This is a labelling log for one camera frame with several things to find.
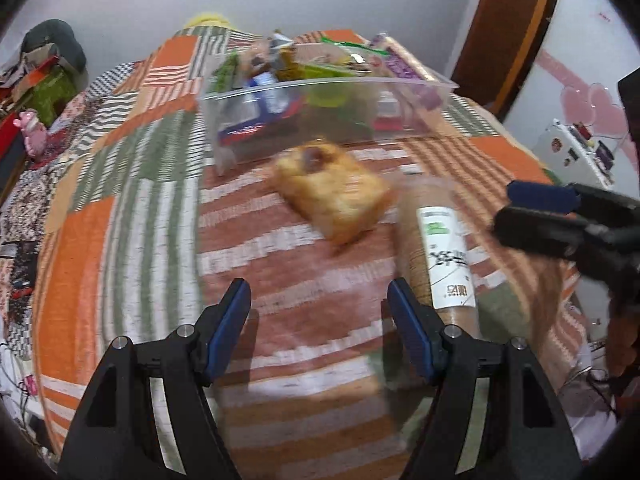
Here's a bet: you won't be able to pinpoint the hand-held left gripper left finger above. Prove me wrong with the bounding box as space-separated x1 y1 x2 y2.
59 277 253 480

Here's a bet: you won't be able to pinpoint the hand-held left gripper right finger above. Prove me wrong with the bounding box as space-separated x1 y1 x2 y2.
387 278 583 480

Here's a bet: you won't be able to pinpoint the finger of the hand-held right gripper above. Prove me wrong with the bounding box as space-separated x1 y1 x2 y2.
492 207 621 263
505 180 640 218

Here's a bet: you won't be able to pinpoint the brown biscuit sleeve white label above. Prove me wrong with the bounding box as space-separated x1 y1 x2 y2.
392 177 485 343

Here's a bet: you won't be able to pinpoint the fried snack clear packet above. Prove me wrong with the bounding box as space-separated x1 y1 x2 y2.
270 140 396 247

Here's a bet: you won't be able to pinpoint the purple label cracker packet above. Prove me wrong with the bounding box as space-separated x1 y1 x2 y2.
372 32 443 111

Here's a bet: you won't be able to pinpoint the clear plastic storage container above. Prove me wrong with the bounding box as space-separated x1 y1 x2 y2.
199 35 460 177

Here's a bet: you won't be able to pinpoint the blue white snack bag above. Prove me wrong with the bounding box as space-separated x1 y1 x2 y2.
217 70 306 147

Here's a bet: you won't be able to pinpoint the green snack packet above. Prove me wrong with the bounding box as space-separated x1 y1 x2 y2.
304 62 362 112

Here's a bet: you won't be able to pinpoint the person's right hand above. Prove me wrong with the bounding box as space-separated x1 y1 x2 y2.
606 300 640 378

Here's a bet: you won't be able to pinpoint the white appliance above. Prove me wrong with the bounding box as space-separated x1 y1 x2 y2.
532 117 618 192

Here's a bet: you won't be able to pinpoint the striped patchwork blanket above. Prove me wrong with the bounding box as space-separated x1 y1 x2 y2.
30 25 588 480

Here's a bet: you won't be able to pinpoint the white wardrobe door pink hearts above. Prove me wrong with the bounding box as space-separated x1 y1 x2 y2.
502 0 640 181

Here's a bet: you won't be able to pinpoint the brown wooden door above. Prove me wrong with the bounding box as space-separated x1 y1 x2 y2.
450 0 558 117

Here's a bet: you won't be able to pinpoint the patterned patchwork quilt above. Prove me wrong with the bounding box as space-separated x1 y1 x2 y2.
0 60 141 361

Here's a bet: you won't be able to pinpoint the pink rabbit toy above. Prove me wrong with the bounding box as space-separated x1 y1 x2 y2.
14 109 51 157

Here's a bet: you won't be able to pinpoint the green box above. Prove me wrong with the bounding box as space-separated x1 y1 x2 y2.
27 65 83 126

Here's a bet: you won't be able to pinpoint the yellow cushion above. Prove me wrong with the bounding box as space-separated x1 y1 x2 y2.
182 11 233 30

